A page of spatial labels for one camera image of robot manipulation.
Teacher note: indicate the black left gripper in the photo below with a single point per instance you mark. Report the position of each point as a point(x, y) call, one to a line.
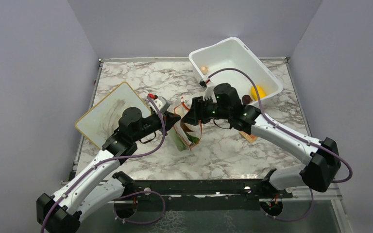
point(169, 120)

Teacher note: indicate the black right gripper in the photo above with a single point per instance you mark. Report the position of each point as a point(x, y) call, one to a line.
point(193, 116)

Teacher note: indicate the clear orange zip top bag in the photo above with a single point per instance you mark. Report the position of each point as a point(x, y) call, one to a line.
point(180, 108)

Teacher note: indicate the green leafy vegetable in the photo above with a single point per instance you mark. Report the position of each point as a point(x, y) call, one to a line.
point(185, 140)

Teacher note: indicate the white plastic bin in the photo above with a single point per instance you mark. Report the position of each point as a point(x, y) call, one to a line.
point(231, 61)

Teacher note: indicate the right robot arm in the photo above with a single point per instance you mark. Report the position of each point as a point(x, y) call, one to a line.
point(319, 162)

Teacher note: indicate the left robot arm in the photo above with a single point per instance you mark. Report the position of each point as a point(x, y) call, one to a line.
point(67, 208)

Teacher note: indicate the dark brown chestnut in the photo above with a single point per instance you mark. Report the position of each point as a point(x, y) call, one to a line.
point(246, 99)

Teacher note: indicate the white yellow-edged cutting board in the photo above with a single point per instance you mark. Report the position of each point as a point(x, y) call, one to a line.
point(100, 121)

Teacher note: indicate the yellow lemon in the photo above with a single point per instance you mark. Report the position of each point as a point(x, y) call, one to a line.
point(256, 92)

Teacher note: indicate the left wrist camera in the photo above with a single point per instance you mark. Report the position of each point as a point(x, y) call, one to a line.
point(158, 103)

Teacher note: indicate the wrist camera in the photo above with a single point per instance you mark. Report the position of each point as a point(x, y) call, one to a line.
point(209, 88)
point(158, 103)

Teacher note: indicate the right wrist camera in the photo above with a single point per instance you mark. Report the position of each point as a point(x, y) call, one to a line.
point(209, 88)

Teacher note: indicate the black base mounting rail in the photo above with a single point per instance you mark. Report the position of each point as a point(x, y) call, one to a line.
point(196, 195)

